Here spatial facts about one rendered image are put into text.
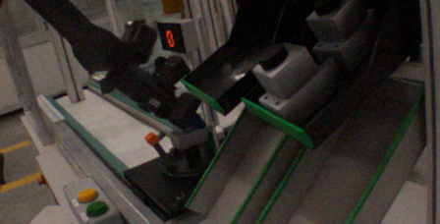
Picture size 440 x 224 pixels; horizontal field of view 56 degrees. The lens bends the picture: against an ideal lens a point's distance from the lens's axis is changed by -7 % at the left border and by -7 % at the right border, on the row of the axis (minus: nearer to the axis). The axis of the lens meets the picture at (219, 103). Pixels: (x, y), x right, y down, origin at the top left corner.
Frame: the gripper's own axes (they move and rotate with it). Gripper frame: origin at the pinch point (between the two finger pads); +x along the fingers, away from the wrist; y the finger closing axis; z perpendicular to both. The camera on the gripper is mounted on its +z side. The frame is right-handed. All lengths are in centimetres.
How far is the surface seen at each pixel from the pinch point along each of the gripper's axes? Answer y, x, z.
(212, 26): 78, 35, 43
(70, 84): 105, 6, -6
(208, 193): -20.6, -1.9, -10.0
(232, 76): -26.8, -12.7, 5.2
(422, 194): -31.1, 37.3, 9.0
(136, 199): -0.3, -0.6, -19.0
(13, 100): 517, 64, -61
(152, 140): -0.9, -4.3, -7.3
